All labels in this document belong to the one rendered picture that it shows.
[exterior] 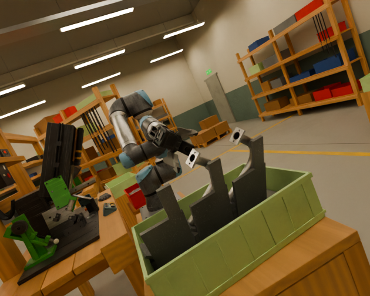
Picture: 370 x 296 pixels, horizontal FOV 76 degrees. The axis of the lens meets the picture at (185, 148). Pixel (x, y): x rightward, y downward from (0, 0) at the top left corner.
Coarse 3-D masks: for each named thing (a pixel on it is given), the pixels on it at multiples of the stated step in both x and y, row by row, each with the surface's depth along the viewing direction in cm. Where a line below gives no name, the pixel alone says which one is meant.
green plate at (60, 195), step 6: (48, 180) 161; (54, 180) 162; (60, 180) 163; (48, 186) 160; (54, 186) 161; (60, 186) 162; (66, 186) 163; (54, 192) 160; (60, 192) 161; (66, 192) 162; (54, 198) 159; (60, 198) 160; (66, 198) 161; (60, 204) 159; (66, 204) 160
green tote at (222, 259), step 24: (240, 168) 116; (288, 192) 76; (312, 192) 79; (240, 216) 71; (264, 216) 73; (288, 216) 76; (312, 216) 79; (216, 240) 68; (240, 240) 71; (264, 240) 74; (288, 240) 76; (144, 264) 69; (168, 264) 64; (192, 264) 66; (216, 264) 69; (240, 264) 71; (168, 288) 64; (192, 288) 66; (216, 288) 68
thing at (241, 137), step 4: (236, 128) 80; (236, 132) 80; (240, 132) 78; (244, 132) 77; (232, 136) 80; (236, 136) 81; (240, 136) 77; (244, 136) 79; (232, 140) 80; (236, 140) 78; (240, 140) 78; (244, 140) 80; (248, 140) 81; (236, 144) 78; (248, 160) 88; (252, 160) 87; (248, 164) 88; (252, 164) 87; (244, 168) 88; (248, 168) 88; (244, 172) 88; (232, 188) 89; (232, 192) 89; (232, 196) 88; (232, 200) 89
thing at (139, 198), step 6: (132, 186) 204; (138, 186) 206; (126, 192) 202; (132, 192) 196; (138, 192) 176; (132, 198) 174; (138, 198) 176; (144, 198) 178; (132, 204) 184; (138, 204) 176; (144, 204) 178
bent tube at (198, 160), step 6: (192, 150) 75; (192, 156) 76; (198, 156) 73; (186, 162) 76; (192, 162) 74; (198, 162) 75; (204, 162) 76; (192, 168) 74; (210, 186) 83; (204, 192) 84; (192, 222) 84
